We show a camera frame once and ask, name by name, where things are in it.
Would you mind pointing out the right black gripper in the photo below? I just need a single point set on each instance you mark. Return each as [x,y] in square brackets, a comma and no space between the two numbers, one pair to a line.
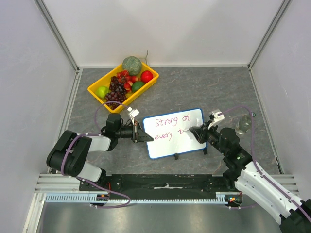
[204,134]

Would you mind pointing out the green melon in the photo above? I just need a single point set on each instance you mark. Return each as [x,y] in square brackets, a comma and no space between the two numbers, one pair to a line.
[132,64]

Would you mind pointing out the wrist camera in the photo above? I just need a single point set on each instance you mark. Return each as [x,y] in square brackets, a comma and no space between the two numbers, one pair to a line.
[132,113]
[216,116]

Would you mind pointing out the glass soda bottle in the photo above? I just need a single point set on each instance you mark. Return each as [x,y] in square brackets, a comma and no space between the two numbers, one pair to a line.
[244,124]

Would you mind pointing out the dark green lime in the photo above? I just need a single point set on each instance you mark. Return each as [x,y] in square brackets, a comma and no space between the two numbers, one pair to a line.
[137,85]

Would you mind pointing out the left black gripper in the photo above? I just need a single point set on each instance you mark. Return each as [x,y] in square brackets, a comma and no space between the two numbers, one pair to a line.
[138,134]

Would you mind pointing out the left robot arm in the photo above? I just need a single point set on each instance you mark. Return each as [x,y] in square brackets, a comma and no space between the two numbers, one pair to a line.
[70,152]

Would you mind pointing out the yellow plastic tray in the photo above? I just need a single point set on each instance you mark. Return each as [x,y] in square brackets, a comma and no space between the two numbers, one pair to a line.
[116,107]

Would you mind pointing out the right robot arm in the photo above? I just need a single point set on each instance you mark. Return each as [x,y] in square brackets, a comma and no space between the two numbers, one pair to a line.
[244,174]

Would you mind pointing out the light blue cable duct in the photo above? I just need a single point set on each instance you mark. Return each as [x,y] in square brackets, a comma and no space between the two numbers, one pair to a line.
[95,198]

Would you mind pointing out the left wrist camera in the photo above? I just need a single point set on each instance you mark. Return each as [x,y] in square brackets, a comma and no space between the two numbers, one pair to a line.
[132,113]

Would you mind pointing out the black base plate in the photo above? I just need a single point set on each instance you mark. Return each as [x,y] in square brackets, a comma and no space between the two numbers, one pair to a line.
[168,186]

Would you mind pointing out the red apple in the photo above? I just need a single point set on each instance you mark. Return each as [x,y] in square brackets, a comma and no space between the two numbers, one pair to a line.
[146,76]

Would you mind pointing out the blue framed whiteboard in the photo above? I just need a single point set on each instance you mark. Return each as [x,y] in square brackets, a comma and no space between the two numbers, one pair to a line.
[167,130]

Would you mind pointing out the red fruit cluster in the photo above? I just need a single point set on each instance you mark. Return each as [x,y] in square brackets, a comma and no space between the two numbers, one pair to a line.
[126,80]

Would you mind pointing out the purple grape bunch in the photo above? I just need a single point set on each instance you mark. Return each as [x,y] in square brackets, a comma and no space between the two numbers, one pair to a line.
[117,92]

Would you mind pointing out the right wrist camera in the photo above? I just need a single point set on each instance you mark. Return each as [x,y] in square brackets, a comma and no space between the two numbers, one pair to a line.
[216,116]

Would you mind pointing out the light green apple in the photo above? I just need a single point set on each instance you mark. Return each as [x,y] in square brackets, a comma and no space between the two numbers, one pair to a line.
[102,91]

